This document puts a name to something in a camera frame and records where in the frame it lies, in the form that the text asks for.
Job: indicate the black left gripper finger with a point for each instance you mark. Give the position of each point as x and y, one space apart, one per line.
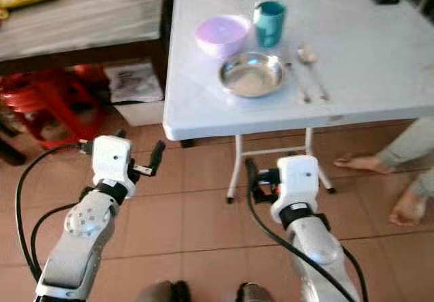
123 134
159 156

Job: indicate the person's grey trouser leg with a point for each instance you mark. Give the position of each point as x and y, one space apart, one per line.
407 144

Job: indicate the person's bare foot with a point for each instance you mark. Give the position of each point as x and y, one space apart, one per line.
359 163
409 208

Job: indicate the teal plastic cup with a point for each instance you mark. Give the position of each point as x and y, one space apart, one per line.
270 25

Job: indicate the white box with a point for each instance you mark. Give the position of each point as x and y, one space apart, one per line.
141 113

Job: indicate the purple plastic bowl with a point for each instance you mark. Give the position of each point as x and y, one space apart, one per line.
221 36

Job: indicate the red plastic stool stack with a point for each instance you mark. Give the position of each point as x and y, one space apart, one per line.
47 105

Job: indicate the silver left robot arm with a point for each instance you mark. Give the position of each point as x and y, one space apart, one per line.
81 248

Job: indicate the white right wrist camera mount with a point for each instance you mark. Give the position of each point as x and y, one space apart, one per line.
297 183

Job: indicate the white folding table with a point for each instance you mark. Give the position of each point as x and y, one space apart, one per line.
366 64

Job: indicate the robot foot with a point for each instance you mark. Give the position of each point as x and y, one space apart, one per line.
163 292
254 293

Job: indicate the dark wooden grey-topped table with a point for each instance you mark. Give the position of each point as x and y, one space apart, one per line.
81 24

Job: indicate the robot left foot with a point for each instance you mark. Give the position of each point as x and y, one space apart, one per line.
163 292

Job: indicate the white metal table leg frame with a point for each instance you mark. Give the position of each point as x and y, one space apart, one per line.
236 170

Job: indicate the folded newspaper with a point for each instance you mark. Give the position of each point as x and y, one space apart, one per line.
134 82

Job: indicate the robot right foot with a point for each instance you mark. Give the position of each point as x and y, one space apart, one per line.
254 293

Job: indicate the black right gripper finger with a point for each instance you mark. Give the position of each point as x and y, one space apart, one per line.
252 172

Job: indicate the stainless steel plate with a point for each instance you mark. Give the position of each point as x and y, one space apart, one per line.
252 75

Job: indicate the metal fork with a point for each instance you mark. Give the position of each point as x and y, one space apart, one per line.
298 85

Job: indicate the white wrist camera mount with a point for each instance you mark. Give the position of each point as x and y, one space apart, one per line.
297 183
112 157

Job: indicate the metal spoon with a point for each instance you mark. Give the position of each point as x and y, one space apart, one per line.
306 54

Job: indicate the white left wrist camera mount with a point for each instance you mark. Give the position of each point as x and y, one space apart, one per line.
112 157

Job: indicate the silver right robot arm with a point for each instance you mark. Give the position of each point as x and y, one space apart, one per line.
319 254

